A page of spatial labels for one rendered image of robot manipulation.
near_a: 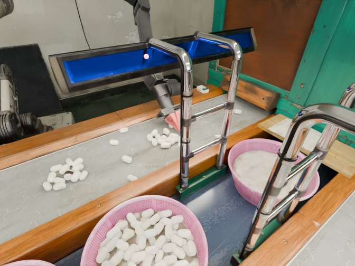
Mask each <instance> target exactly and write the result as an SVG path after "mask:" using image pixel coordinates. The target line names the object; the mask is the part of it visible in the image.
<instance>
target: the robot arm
mask: <svg viewBox="0 0 355 266"><path fill-rule="evenodd" d="M124 1H126V2H128V3H129V4H131V5H132V6H133V16H134V23H135V25H136V26H137V28H138V35H139V41H140V42H143V41H144V42H146V40H147V38H149V37H152V38H153V34H152V28H151V23H150V9H151V6H150V1H149V0H124ZM143 80H144V83H145V84H146V86H147V88H148V89H149V91H151V90H152V91H153V93H154V95H155V98H156V100H157V102H158V104H159V106H160V108H161V110H160V111H159V113H158V114H157V115H156V116H157V118H160V117H165V118H164V120H165V121H166V122H167V123H168V124H170V125H171V126H173V127H174V128H175V129H176V130H177V131H178V132H180V111H179V108H180V107H181V104H177V105H174V103H173V101H172V99H171V97H173V96H178V95H180V94H181V84H180V83H179V82H178V81H177V80H176V79H164V78H163V76H162V73H157V74H152V75H148V76H145V77H143Z"/></svg>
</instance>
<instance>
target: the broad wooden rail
mask: <svg viewBox="0 0 355 266"><path fill-rule="evenodd" d="M204 87H206V88H208V89H209V92H207V93H202V92H200V91H198V90H197V88H194V89H192V92H193V96H192V105H194V104H197V103H200V102H203V101H206V100H209V99H212V98H215V97H218V96H221V95H223V94H224V91H223V89H221V88H220V87H218V86H216V85H214V84H212V83H211V84H207V85H204ZM171 99H172V101H173V103H174V105H178V104H180V103H181V95H178V96H173V97H171ZM160 110H161V108H160V106H159V104H158V102H157V100H153V101H150V102H147V103H143V104H139V105H137V106H133V107H130V108H127V109H123V110H120V111H116V112H113V113H109V114H106V115H103V116H100V117H96V118H92V119H89V120H86V121H82V122H79V123H76V124H73V125H69V126H66V127H62V128H59V129H55V130H52V131H48V132H45V133H42V134H39V135H35V136H32V137H29V138H25V139H21V140H18V141H15V142H12V143H9V144H5V145H1V146H0V170H4V169H7V168H10V167H12V166H15V165H18V164H21V163H24V162H27V161H30V160H33V159H36V158H39V157H42V156H45V155H48V154H51V153H53V152H56V151H59V150H62V149H65V148H68V147H71V146H74V145H77V144H80V143H83V142H85V141H89V140H92V139H95V138H97V137H100V136H103V135H106V134H109V133H112V132H115V131H118V130H119V129H120V128H125V127H130V126H133V125H136V124H138V123H141V122H144V121H147V120H150V119H153V118H156V117H157V116H156V115H157V114H158V113H159V111H160Z"/></svg>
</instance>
